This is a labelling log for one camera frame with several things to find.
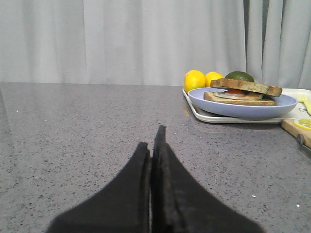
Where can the yellow lemon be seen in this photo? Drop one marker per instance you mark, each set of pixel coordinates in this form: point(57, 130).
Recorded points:
point(194, 79)
point(212, 76)

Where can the green lime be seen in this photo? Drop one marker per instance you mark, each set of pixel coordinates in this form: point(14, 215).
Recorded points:
point(239, 75)

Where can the yellow lemon left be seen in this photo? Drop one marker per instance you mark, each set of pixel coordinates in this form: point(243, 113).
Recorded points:
point(194, 79)

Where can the metal board handle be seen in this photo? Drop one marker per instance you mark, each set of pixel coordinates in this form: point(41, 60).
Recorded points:
point(301, 141)

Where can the yellow plastic fork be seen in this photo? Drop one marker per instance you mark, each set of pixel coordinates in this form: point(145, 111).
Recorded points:
point(303, 99)

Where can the wooden cutting board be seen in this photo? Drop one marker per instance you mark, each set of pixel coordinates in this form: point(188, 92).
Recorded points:
point(292, 128)

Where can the yellow lemon right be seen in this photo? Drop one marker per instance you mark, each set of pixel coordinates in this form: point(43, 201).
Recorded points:
point(212, 76)

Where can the fried egg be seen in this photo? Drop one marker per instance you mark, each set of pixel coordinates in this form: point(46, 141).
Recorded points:
point(236, 94)

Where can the grey curtain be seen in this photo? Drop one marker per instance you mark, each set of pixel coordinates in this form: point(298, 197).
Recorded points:
point(154, 42)

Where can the white bear tray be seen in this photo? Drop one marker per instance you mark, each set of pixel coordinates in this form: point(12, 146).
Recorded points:
point(298, 112)

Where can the blue plate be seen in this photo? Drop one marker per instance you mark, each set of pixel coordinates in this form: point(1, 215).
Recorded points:
point(284, 104)

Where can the lemon slice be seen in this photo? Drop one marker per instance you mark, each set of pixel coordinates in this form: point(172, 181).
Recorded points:
point(303, 123)

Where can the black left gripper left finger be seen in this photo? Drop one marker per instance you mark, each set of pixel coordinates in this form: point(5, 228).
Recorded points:
point(121, 207)

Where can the bread slice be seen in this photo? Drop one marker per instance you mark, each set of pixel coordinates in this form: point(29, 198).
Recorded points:
point(246, 86)
point(212, 96)

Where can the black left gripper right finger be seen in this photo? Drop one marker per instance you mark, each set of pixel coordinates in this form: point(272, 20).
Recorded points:
point(181, 205)

